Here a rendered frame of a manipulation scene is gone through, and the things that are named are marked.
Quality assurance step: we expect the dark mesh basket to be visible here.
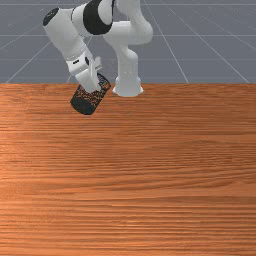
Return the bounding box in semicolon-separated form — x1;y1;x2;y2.
69;72;112;116

